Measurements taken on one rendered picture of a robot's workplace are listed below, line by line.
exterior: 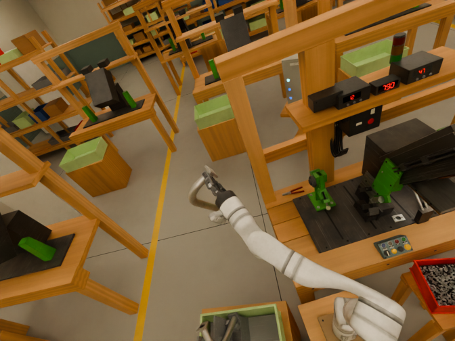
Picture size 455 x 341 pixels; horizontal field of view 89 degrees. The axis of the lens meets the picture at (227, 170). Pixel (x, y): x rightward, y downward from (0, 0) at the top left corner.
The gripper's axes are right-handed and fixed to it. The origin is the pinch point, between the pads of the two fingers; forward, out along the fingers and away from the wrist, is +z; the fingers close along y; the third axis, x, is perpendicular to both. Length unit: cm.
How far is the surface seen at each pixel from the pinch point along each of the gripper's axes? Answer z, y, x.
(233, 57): 35, 3, -41
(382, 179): -30, -72, -61
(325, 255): -38, -82, -10
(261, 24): 536, -383, -327
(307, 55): 21, -14, -67
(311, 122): 7, -37, -52
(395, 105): -2, -80, -105
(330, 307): -57, -77, 6
